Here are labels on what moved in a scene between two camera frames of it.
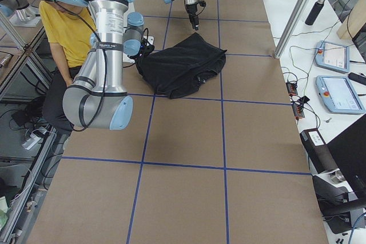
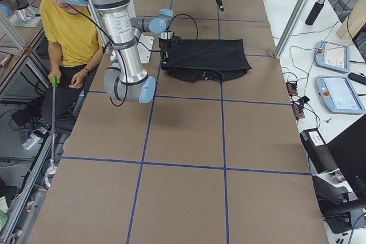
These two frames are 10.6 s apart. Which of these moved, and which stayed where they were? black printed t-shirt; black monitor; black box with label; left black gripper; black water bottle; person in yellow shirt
Moved: left black gripper; black printed t-shirt
Stayed: black box with label; person in yellow shirt; black water bottle; black monitor
